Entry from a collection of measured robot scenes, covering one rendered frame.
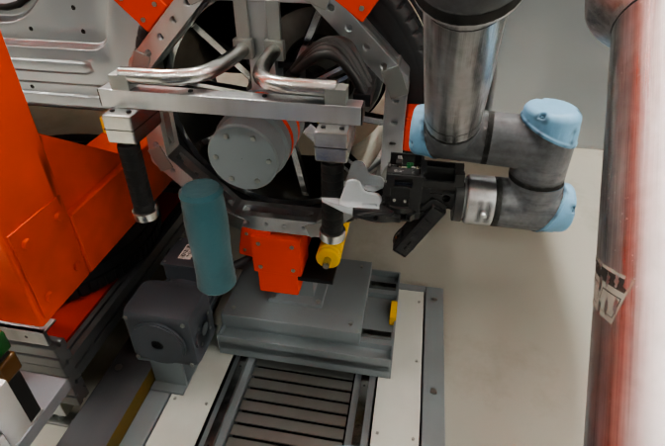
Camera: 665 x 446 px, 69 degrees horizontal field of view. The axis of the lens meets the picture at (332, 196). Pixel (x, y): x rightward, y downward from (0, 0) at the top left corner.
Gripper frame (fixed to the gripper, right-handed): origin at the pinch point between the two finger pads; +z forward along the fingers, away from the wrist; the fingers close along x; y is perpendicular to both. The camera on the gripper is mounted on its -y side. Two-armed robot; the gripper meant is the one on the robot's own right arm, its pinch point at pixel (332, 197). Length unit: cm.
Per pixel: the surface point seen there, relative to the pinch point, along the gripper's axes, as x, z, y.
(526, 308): -67, -57, -83
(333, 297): -38, 7, -61
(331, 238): 2.2, -0.1, -6.9
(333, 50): -9.0, 1.4, 20.7
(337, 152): 1.5, -1.1, 8.9
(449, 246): -96, -31, -83
